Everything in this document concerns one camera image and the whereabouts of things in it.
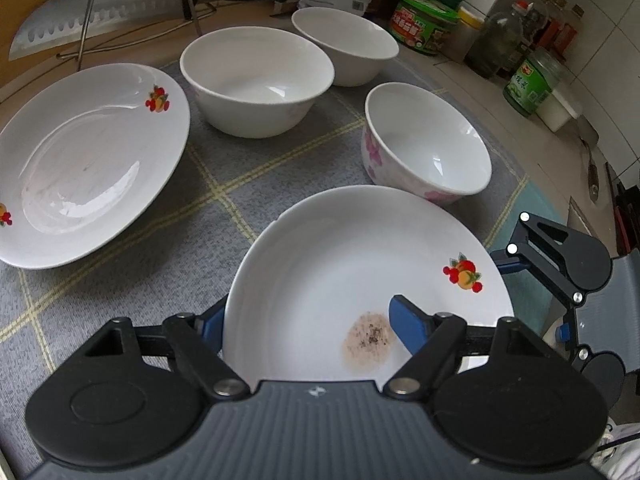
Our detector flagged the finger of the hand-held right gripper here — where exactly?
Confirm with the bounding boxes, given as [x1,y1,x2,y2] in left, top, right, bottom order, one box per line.
[490,212,587,308]
[554,307,595,377]

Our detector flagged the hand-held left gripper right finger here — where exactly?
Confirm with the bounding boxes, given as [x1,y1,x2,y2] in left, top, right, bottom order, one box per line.
[382,294,548,402]

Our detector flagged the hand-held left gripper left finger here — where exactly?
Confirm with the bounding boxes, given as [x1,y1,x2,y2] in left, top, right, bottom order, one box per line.
[82,294,252,402]

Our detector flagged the white plate with fruit print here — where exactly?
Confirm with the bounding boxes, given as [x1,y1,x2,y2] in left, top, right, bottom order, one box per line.
[0,62,192,270]
[224,185,516,393]

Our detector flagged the white bowl with pink flowers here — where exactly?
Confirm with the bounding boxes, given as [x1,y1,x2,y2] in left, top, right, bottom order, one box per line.
[361,82,493,206]

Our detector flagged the deep round white bowl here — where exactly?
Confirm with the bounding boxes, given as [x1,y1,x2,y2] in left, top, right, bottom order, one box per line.
[179,27,335,139]

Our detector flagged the flared white bowl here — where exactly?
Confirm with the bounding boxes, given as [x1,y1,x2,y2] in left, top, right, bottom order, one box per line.
[291,7,400,87]

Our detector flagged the teal and beige printed mat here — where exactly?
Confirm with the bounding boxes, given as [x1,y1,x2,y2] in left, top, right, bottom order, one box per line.
[482,175,566,341]

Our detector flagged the white garment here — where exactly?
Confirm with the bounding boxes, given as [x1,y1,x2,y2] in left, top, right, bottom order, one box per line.
[595,420,640,480]

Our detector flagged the grey checked mat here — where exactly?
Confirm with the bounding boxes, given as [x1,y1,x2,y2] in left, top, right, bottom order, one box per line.
[0,55,531,480]

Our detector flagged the white plastic container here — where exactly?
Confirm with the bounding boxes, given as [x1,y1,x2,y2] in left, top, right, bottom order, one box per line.
[537,90,583,133]

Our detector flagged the glass jar with green label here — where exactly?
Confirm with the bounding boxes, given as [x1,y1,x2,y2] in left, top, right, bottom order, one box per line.
[502,47,568,118]

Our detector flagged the oil bottle with red cap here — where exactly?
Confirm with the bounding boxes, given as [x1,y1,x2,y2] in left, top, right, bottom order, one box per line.
[467,0,536,81]

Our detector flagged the jar with yellow lid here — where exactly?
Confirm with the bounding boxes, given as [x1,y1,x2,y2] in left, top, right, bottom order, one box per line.
[445,5,486,63]

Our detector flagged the dark seasoning bottles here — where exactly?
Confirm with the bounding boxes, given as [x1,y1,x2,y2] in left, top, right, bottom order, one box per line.
[532,0,587,56]

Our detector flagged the green round tub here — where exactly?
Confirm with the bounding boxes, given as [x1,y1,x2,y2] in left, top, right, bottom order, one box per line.
[389,0,461,56]

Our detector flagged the metal spatula with wooden handle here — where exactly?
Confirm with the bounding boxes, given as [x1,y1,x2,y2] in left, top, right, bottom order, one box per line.
[575,115,602,206]

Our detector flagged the kitchen knife with black handle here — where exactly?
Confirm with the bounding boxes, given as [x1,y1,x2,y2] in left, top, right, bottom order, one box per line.
[9,0,292,62]

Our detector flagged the metal wire rack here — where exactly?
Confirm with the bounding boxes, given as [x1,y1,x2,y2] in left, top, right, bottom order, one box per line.
[55,0,221,68]

